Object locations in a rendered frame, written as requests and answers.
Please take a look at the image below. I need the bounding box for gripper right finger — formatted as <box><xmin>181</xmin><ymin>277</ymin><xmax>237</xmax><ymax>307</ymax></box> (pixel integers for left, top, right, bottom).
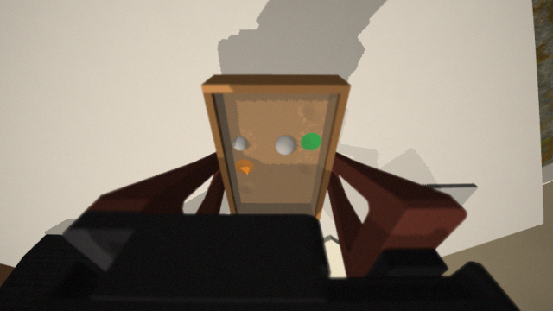
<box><xmin>327</xmin><ymin>152</ymin><xmax>467</xmax><ymax>277</ymax></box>

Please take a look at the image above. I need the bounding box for wooden ball-in-hole puzzle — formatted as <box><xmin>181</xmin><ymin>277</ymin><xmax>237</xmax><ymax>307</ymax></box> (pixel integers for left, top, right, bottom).
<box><xmin>201</xmin><ymin>74</ymin><xmax>351</xmax><ymax>221</ymax></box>

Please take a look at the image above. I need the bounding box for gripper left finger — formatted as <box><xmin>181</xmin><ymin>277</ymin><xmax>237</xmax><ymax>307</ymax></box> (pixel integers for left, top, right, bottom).
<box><xmin>85</xmin><ymin>152</ymin><xmax>225</xmax><ymax>214</ymax></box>

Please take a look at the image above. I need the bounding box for beige flat square board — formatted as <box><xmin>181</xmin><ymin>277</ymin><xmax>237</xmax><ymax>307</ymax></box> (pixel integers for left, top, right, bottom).
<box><xmin>324</xmin><ymin>235</ymin><xmax>346</xmax><ymax>277</ymax></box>

